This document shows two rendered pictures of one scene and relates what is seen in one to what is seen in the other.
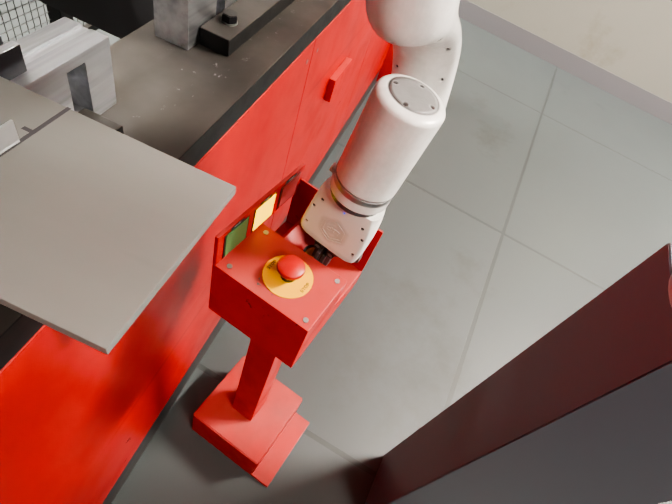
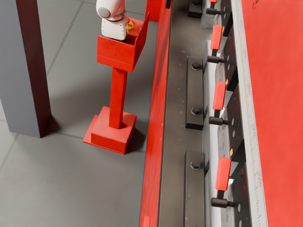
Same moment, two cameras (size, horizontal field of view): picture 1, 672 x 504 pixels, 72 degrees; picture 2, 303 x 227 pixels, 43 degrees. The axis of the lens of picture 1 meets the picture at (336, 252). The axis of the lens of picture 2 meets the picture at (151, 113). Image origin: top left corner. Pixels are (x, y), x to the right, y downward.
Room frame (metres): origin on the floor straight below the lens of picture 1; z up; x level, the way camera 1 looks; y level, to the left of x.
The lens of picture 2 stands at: (1.68, 0.08, 1.86)
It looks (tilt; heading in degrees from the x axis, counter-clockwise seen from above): 52 degrees down; 173
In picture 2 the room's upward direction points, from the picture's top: 12 degrees clockwise
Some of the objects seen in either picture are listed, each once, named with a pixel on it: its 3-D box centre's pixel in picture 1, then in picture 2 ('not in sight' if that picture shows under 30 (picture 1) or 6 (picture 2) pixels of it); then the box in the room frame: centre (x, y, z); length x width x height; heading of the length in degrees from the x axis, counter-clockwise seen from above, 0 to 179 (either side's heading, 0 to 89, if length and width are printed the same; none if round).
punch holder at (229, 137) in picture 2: not in sight; (246, 133); (1.18, 0.36, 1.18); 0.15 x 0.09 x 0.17; 178
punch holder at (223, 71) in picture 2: not in sight; (240, 70); (0.98, 0.36, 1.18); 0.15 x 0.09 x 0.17; 178
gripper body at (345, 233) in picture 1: (346, 214); (114, 24); (0.46, 0.01, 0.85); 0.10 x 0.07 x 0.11; 77
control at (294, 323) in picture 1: (297, 264); (123, 37); (0.42, 0.05, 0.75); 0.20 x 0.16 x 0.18; 167
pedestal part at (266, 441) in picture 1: (255, 419); (109, 128); (0.41, 0.02, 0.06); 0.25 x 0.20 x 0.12; 77
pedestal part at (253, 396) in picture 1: (263, 361); (118, 92); (0.42, 0.05, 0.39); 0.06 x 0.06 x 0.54; 77
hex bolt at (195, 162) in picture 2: not in sight; (195, 164); (1.10, 0.30, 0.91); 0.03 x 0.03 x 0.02
